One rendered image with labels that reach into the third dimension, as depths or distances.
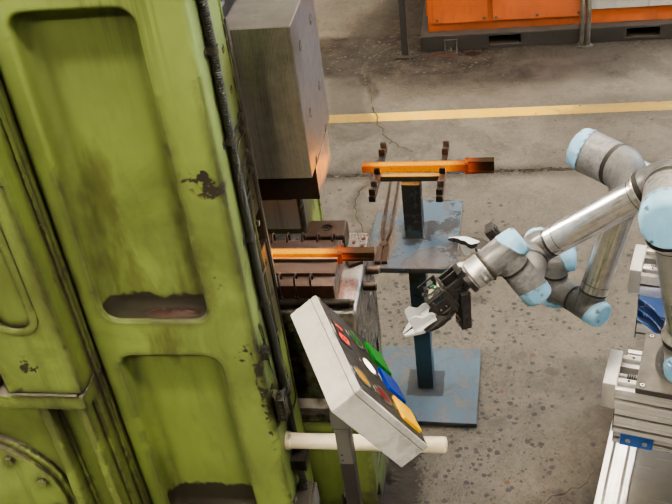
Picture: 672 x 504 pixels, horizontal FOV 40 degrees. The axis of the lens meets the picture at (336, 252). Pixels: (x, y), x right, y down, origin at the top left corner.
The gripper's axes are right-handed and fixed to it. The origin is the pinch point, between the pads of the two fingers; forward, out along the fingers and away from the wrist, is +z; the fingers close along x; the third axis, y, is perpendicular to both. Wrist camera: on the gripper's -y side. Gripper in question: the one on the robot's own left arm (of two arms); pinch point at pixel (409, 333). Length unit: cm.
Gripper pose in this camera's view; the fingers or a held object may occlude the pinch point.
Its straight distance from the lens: 226.7
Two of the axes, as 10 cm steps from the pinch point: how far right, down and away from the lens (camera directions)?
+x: 2.9, 5.4, -7.9
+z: -7.7, 6.3, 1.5
